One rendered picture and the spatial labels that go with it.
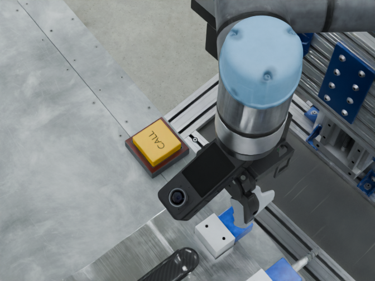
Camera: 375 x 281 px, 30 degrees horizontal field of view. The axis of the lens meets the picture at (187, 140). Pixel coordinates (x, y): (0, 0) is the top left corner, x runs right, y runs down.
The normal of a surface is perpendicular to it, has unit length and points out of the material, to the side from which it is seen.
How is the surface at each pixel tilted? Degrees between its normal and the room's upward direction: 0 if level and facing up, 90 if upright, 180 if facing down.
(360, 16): 75
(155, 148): 0
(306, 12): 63
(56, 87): 0
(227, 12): 48
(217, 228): 0
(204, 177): 29
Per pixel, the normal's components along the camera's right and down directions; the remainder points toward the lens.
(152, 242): 0.00, -0.45
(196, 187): -0.36, -0.14
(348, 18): 0.04, 0.71
